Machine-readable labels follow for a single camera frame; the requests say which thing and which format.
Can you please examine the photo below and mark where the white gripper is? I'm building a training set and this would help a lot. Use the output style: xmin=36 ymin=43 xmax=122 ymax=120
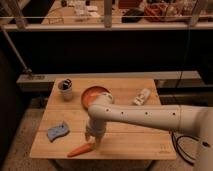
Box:
xmin=85 ymin=120 xmax=106 ymax=150

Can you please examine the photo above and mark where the orange pepper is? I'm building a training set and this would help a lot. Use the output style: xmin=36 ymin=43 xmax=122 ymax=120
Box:
xmin=68 ymin=143 xmax=93 ymax=157

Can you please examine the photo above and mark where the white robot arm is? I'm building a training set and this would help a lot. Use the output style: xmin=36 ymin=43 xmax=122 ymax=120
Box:
xmin=85 ymin=92 xmax=213 ymax=171

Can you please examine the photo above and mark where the orange ceramic bowl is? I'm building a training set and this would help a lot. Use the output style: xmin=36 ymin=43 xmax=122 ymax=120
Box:
xmin=81 ymin=86 xmax=107 ymax=109

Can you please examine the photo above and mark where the wooden table board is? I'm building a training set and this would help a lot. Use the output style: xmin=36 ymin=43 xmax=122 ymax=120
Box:
xmin=30 ymin=77 xmax=176 ymax=160

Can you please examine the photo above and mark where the blue sponge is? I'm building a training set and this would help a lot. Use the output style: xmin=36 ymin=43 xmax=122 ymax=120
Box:
xmin=47 ymin=122 xmax=70 ymax=142

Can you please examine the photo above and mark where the white cup with utensils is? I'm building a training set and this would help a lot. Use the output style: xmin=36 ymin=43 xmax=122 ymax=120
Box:
xmin=58 ymin=79 xmax=72 ymax=101

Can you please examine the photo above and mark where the white plastic bottle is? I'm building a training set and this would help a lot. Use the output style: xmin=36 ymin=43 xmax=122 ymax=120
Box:
xmin=133 ymin=88 xmax=151 ymax=106

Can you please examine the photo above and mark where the black cable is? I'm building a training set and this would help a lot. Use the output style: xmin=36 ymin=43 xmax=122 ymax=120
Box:
xmin=171 ymin=131 xmax=198 ymax=165

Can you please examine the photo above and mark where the metal railing frame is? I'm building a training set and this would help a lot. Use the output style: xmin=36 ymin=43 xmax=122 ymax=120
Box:
xmin=0 ymin=0 xmax=213 ymax=31

